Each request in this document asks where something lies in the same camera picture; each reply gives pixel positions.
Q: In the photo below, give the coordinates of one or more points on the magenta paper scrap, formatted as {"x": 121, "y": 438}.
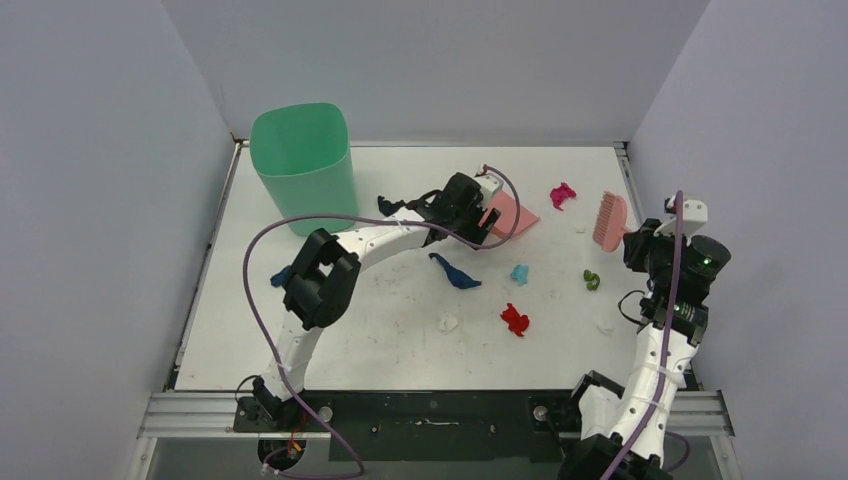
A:
{"x": 560, "y": 194}

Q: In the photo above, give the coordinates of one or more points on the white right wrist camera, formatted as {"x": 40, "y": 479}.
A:
{"x": 686, "y": 213}

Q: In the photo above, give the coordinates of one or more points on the long dark blue paper scrap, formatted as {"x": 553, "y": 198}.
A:
{"x": 456, "y": 277}

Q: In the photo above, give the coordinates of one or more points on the small dark blue paper scrap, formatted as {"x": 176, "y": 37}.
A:
{"x": 279, "y": 279}

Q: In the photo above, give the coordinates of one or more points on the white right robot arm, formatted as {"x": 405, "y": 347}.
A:
{"x": 623, "y": 427}

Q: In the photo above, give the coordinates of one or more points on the white scrap near right arm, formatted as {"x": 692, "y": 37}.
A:
{"x": 606, "y": 328}

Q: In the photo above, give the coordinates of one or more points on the red paper scrap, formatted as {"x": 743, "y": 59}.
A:
{"x": 517, "y": 322}

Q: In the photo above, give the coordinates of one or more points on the pink plastic dustpan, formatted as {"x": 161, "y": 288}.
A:
{"x": 505, "y": 204}

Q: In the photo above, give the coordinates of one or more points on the aluminium frame rail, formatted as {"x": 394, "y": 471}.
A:
{"x": 212, "y": 414}

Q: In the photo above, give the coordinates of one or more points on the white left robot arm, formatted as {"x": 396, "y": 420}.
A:
{"x": 319, "y": 283}

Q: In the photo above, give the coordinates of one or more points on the green plastic waste bin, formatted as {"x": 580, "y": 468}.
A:
{"x": 302, "y": 155}

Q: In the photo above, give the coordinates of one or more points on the pink plastic hand brush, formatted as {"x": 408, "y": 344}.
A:
{"x": 611, "y": 222}

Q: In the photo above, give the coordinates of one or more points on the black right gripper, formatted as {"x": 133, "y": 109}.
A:
{"x": 638, "y": 245}

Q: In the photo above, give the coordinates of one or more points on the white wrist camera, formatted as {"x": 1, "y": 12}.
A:
{"x": 686, "y": 213}
{"x": 490, "y": 184}

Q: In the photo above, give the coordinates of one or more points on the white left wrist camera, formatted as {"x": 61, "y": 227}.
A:
{"x": 490, "y": 184}

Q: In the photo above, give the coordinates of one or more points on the black paper scrap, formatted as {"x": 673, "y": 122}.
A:
{"x": 387, "y": 207}

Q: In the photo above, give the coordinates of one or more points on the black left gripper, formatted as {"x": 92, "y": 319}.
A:
{"x": 475, "y": 233}

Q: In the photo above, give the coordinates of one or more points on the green paper scrap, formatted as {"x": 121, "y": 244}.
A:
{"x": 591, "y": 279}

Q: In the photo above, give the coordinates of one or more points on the light blue paper scrap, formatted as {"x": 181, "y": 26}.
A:
{"x": 519, "y": 274}

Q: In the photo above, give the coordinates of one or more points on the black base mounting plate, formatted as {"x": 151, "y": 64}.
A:
{"x": 482, "y": 425}

